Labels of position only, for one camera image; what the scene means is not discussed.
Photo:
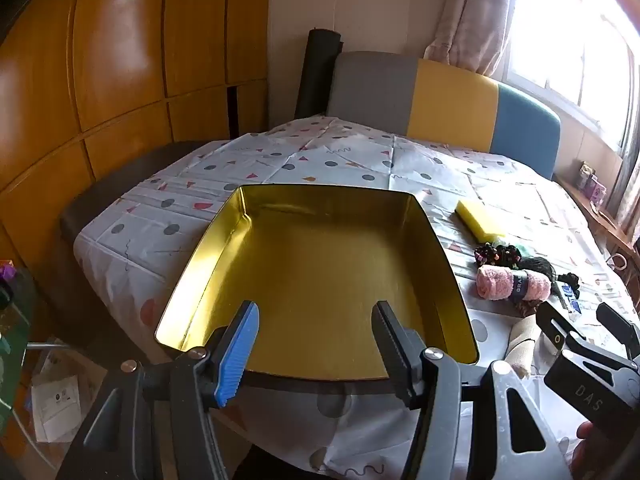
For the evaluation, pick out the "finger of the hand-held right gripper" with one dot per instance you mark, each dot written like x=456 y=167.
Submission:
x=585 y=390
x=617 y=327

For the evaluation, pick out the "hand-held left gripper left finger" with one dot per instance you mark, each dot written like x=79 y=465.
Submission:
x=240 y=355

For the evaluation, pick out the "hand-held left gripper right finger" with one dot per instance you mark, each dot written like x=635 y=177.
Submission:
x=397 y=360

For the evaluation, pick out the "black scrunchie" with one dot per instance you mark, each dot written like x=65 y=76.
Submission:
x=570 y=280

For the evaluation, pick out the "beige cloth roll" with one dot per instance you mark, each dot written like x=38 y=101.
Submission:
x=522 y=345

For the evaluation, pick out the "pink yarn ball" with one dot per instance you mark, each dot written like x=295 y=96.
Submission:
x=492 y=282

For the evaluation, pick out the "red tin box gold interior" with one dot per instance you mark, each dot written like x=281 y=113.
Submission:
x=325 y=260

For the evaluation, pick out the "yellow sponge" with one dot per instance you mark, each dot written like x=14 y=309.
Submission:
x=477 y=217

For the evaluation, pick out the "person's right hand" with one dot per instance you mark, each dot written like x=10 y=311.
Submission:
x=585 y=450

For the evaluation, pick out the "wooden side desk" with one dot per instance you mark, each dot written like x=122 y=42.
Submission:
x=600 y=220

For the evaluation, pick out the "patterned curtain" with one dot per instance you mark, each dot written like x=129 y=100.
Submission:
x=631 y=200
x=470 y=10

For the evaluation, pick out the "pink box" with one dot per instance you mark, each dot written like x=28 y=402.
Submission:
x=597 y=191

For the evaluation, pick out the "gold foil bag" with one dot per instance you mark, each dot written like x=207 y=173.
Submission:
x=586 y=172

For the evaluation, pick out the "papers on floor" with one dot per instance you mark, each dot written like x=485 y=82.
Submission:
x=57 y=400

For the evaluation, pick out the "printed white tablecloth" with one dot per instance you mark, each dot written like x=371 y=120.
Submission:
x=325 y=160

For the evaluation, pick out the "purple object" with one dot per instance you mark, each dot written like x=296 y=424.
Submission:
x=7 y=271

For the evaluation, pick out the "grey yellow blue headboard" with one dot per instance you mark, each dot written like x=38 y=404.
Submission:
x=450 y=105

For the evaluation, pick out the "window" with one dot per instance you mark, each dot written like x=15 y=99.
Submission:
x=575 y=60

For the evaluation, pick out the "black rolled mat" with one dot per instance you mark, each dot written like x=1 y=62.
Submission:
x=317 y=75

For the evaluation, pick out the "wooden wardrobe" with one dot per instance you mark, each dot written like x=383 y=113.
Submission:
x=125 y=60

